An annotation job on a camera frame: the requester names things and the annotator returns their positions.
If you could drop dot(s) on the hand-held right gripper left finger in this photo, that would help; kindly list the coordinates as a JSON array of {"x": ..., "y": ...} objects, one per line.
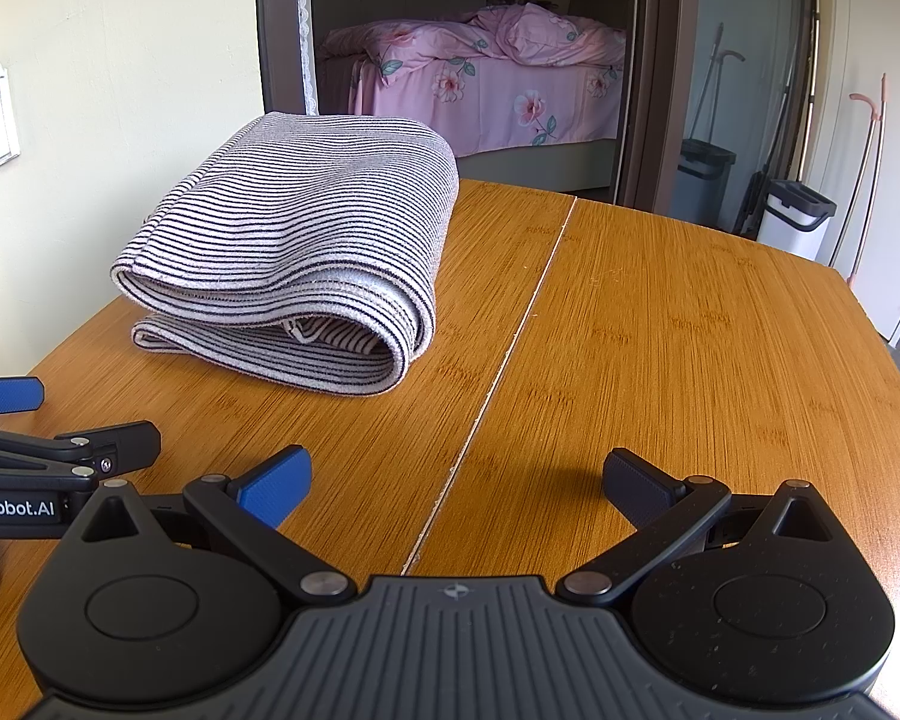
[{"x": 274, "y": 486}]

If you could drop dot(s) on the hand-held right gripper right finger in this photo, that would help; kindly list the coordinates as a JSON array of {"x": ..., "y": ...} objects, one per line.
[{"x": 641, "y": 484}]

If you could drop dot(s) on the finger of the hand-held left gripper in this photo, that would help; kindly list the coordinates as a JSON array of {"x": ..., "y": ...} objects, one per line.
[
  {"x": 7, "y": 396},
  {"x": 120, "y": 444}
]

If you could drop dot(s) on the grey striped knit garment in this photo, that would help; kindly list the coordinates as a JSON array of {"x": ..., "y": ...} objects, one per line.
[{"x": 292, "y": 225}]

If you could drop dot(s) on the white trash bin black lid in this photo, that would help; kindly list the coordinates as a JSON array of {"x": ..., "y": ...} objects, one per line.
[{"x": 791, "y": 225}]

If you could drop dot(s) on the black dustpan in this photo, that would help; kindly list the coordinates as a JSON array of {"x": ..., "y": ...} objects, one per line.
[{"x": 750, "y": 202}]

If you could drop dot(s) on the dark grey trash bin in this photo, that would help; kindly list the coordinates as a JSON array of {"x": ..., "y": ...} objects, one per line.
[{"x": 701, "y": 187}]

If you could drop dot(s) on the bed with pink floral bedding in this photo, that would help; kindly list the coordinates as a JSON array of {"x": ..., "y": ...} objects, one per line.
[{"x": 495, "y": 82}]

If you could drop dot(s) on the grey hooked pole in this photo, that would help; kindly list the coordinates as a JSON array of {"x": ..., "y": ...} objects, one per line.
[{"x": 731, "y": 55}]

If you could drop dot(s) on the white lace door trim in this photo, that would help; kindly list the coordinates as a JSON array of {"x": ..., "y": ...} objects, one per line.
[{"x": 305, "y": 30}]

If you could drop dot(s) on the dark brown door frame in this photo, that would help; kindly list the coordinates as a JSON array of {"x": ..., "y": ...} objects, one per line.
[{"x": 664, "y": 90}]

